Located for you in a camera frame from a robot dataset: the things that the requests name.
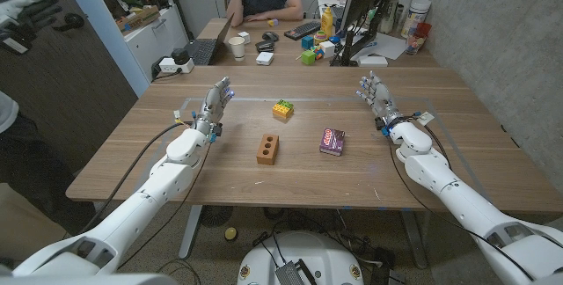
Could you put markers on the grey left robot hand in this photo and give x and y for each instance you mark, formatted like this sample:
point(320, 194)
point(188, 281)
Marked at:
point(212, 109)

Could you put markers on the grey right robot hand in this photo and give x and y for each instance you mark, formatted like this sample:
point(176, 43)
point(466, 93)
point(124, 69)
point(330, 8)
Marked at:
point(382, 100)

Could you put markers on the yellow green lego stack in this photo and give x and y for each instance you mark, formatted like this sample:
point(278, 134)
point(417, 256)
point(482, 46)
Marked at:
point(282, 110)

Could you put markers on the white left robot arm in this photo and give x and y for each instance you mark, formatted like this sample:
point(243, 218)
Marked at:
point(167, 179)

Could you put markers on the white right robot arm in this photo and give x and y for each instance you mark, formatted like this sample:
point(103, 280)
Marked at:
point(462, 206)

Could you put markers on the purple package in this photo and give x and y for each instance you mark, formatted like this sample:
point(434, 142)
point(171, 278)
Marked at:
point(332, 141)

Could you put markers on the brown brick block with holes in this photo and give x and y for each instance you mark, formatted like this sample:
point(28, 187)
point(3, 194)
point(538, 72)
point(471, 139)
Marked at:
point(267, 149)

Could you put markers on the white flat device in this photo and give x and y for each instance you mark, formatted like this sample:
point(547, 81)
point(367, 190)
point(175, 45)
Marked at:
point(373, 61)

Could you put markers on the white paper sheet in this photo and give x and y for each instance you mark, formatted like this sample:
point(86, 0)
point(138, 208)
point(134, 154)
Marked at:
point(389, 47)

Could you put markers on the dark laptop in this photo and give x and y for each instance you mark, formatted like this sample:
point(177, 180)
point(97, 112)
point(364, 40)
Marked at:
point(202, 52)

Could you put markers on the white power strip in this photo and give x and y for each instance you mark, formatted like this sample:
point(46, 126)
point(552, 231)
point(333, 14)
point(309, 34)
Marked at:
point(169, 66)

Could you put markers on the black power adapter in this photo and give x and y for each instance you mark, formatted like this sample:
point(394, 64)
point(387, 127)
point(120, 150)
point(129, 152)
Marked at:
point(179, 56)

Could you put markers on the white paper cup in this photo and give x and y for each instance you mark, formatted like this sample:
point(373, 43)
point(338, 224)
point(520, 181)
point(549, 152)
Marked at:
point(237, 48)

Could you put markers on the red snack bag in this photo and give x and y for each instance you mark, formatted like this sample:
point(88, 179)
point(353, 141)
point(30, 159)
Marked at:
point(417, 41)

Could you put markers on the small white flat box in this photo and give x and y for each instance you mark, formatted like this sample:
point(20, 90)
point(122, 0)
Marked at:
point(264, 58)

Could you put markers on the large white cube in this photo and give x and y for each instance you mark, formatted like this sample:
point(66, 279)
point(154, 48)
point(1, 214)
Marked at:
point(327, 49)

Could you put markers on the small white cube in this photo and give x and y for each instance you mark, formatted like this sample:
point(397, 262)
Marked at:
point(244, 37)

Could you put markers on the colourful puzzle cube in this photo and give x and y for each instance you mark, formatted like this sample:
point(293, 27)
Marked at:
point(317, 53)

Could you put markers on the green cube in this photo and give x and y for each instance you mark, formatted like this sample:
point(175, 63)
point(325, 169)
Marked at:
point(308, 57)

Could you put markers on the white shelf cabinet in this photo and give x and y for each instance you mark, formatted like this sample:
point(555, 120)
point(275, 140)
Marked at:
point(149, 43)

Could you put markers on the white canister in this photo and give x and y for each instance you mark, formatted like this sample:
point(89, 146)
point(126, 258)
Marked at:
point(415, 14)

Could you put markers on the dark computer mouse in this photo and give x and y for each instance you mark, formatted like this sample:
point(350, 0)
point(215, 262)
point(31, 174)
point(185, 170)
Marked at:
point(270, 36)

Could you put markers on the teal cube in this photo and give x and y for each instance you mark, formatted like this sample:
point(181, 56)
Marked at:
point(307, 42)

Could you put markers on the yellow mustard bottle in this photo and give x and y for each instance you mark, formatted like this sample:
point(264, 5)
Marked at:
point(326, 23)

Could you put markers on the small purple yellow cube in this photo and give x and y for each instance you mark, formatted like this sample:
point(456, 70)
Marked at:
point(273, 22)

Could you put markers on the black floor fan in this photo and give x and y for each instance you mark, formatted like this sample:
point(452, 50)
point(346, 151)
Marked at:
point(216, 215)

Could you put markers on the black keyboard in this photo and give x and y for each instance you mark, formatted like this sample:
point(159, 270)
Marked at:
point(302, 30)

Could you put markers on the cardboard box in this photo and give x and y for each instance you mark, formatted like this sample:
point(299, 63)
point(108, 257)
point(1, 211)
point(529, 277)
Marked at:
point(141, 19)

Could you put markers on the grey table leg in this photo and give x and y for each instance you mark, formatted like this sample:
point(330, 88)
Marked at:
point(190, 232)
point(413, 241)

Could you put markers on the yellow ball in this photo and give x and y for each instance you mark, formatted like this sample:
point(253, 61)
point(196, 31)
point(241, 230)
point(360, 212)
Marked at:
point(231, 233)

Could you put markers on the white robot torso base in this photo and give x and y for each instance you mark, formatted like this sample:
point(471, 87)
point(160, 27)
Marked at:
point(325, 258)

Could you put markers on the grey finned electronics module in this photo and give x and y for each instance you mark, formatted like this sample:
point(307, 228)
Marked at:
point(289, 275)

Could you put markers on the standing person in black trousers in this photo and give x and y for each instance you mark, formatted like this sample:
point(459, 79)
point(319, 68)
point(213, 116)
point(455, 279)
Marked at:
point(26, 166)

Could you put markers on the black white teleoperation glove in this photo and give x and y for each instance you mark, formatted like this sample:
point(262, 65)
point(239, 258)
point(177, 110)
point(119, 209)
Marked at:
point(26, 16)

